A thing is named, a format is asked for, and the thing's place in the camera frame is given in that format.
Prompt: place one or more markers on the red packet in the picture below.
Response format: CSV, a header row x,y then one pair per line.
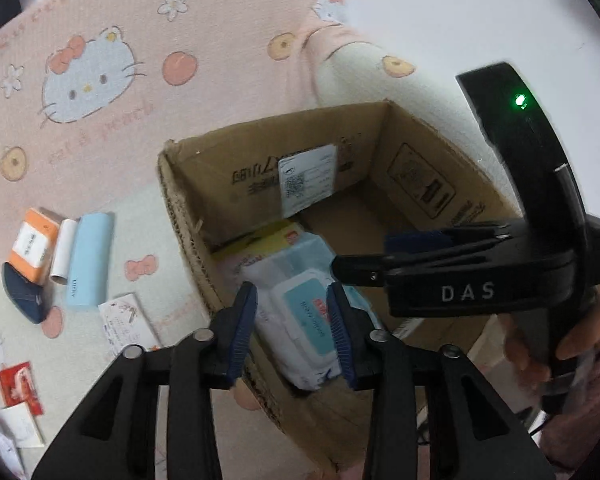
x,y
20,385

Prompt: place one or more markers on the light blue box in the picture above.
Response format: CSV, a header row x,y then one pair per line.
x,y
87,260

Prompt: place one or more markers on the pink printed blanket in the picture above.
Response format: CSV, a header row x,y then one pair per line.
x,y
205,35

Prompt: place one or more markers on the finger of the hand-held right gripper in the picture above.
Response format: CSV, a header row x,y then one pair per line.
x,y
360,270
415,242

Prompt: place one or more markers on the person's right hand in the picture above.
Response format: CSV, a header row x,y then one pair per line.
x,y
525,355

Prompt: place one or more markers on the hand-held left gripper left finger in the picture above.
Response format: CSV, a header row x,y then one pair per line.
x,y
245,330

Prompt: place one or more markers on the small white card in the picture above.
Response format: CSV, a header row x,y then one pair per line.
x,y
5,452

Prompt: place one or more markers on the brown cardboard box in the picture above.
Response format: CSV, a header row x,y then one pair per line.
x,y
220,160

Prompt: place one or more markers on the dark blue denim pouch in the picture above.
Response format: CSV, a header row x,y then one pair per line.
x,y
22,292

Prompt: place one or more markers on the wet wipes pack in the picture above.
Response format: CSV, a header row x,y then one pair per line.
x,y
300,310

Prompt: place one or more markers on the white printed card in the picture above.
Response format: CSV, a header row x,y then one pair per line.
x,y
127,322

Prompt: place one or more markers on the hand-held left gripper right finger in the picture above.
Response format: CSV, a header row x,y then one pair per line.
x,y
337,330

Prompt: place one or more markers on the yellow packet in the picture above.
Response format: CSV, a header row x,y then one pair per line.
x,y
275,237

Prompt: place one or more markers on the white paper tube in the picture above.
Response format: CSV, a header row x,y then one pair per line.
x,y
62,250

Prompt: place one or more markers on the small white box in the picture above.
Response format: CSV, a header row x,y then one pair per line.
x,y
22,425

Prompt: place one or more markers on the orange box with white label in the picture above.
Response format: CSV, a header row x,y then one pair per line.
x,y
30,245

